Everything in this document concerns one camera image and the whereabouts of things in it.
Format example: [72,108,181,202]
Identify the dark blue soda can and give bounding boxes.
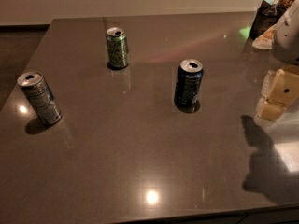
[174,59,204,107]

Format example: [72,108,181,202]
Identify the white snack packet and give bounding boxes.
[252,24,276,50]

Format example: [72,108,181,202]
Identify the black snack bag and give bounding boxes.
[249,0,286,39]

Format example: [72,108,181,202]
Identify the green soda can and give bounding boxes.
[106,27,129,69]

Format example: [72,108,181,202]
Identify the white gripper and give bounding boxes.
[256,0,299,121]

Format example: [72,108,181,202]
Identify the silver redbull can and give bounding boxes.
[17,71,62,125]

